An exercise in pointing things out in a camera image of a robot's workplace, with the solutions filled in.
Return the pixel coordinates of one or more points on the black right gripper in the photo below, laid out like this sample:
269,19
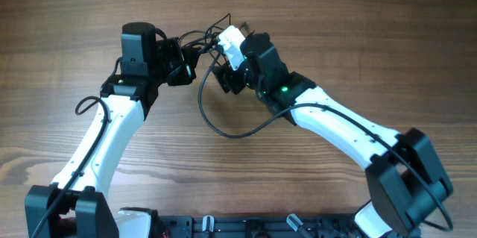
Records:
228,77

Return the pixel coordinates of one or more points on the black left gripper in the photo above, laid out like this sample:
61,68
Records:
188,64

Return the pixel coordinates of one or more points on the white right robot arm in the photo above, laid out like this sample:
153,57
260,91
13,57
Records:
405,177

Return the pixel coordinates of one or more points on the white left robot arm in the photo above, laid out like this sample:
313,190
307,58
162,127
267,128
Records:
75,203

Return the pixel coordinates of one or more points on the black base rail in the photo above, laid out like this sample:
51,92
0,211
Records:
333,226

